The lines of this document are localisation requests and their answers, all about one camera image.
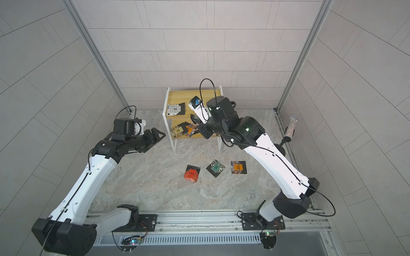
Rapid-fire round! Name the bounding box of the orange label tea bag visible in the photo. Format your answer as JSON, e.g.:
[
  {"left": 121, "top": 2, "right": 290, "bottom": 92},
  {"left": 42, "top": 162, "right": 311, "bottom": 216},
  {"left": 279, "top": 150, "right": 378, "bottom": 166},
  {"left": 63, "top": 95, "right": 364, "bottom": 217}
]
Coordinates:
[{"left": 231, "top": 161, "right": 247, "bottom": 175}]

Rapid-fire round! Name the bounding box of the green label tea bag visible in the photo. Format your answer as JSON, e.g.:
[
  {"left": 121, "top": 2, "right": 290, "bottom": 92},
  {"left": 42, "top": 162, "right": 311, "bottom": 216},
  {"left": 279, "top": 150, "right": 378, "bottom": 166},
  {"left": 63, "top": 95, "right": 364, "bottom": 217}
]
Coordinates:
[{"left": 206, "top": 160, "right": 225, "bottom": 178}]

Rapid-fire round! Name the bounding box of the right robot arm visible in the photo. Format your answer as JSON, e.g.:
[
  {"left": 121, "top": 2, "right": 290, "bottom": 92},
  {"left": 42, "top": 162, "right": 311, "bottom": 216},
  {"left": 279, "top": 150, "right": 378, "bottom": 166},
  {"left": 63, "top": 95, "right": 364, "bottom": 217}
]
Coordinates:
[{"left": 189, "top": 96, "right": 319, "bottom": 226}]

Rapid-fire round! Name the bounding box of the orange tea bag lower shelf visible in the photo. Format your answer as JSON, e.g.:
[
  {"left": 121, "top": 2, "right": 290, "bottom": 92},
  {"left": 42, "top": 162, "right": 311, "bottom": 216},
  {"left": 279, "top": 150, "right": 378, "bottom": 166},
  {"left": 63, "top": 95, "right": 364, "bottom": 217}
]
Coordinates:
[{"left": 184, "top": 124, "right": 199, "bottom": 138}]

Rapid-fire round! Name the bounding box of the red tea bag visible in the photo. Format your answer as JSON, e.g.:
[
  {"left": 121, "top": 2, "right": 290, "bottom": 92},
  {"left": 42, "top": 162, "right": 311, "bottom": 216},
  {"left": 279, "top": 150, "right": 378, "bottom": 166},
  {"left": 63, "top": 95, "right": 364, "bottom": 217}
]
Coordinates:
[{"left": 184, "top": 165, "right": 200, "bottom": 182}]

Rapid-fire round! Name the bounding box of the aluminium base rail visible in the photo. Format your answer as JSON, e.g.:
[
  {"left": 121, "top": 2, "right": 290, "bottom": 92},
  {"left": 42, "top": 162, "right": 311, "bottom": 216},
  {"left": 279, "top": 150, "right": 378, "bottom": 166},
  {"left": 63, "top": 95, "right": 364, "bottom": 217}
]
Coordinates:
[{"left": 94, "top": 210, "right": 335, "bottom": 252}]

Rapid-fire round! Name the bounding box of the wooden two-tier shelf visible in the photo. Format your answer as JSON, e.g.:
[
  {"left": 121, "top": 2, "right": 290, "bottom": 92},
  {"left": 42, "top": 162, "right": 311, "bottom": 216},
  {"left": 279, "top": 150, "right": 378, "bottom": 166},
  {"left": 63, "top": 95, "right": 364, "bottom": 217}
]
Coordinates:
[{"left": 162, "top": 85, "right": 224, "bottom": 153}]

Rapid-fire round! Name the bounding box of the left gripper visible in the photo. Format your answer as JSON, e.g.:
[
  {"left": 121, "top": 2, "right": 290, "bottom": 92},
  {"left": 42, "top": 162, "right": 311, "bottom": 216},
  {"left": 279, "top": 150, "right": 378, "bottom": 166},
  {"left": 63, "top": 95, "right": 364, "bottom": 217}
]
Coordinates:
[{"left": 126, "top": 127, "right": 168, "bottom": 152}]

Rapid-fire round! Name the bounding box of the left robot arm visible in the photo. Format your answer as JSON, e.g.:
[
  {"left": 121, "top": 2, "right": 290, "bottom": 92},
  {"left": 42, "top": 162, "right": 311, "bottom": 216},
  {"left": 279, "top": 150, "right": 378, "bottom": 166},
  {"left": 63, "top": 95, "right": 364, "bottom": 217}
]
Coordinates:
[{"left": 32, "top": 128, "right": 166, "bottom": 256}]

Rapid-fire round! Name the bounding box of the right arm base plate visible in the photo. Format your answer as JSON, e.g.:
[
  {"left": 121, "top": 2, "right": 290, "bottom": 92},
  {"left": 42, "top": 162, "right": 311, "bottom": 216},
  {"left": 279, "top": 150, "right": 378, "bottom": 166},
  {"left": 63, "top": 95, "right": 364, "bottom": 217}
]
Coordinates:
[{"left": 237, "top": 211, "right": 286, "bottom": 230}]

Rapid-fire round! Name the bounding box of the circuit board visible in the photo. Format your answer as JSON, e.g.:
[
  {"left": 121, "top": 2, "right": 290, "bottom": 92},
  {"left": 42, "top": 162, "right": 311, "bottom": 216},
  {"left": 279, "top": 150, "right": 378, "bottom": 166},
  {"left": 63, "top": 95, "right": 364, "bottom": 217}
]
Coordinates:
[
  {"left": 259, "top": 232, "right": 277, "bottom": 250},
  {"left": 120, "top": 235, "right": 145, "bottom": 254}
]

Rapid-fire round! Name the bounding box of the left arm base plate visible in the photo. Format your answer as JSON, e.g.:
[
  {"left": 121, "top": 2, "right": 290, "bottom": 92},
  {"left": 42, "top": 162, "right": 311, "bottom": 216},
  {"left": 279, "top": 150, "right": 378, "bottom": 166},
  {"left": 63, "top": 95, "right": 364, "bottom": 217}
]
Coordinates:
[{"left": 114, "top": 214, "right": 158, "bottom": 232}]

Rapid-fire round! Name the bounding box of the left circuit board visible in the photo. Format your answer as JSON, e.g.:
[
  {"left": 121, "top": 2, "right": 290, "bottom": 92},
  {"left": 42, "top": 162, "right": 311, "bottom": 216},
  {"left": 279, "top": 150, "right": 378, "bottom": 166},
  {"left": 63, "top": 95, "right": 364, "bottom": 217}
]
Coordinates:
[{"left": 120, "top": 235, "right": 145, "bottom": 254}]

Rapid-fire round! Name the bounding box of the yellow label tea bag lower-left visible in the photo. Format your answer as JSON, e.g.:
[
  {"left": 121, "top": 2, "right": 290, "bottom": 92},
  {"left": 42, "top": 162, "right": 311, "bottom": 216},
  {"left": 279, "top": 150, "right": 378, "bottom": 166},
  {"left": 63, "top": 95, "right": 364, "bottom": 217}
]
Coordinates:
[{"left": 170, "top": 125, "right": 185, "bottom": 138}]

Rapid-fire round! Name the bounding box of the right circuit board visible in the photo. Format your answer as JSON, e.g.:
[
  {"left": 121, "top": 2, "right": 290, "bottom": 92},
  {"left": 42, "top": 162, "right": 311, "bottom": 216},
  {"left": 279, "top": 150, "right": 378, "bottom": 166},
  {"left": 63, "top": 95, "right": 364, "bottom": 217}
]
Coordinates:
[{"left": 259, "top": 232, "right": 277, "bottom": 250}]

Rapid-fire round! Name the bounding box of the white label tea bag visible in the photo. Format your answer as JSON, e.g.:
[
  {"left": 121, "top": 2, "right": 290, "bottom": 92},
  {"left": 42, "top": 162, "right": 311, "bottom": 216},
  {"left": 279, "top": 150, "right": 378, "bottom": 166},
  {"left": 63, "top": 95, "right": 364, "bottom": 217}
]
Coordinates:
[{"left": 165, "top": 102, "right": 185, "bottom": 116}]

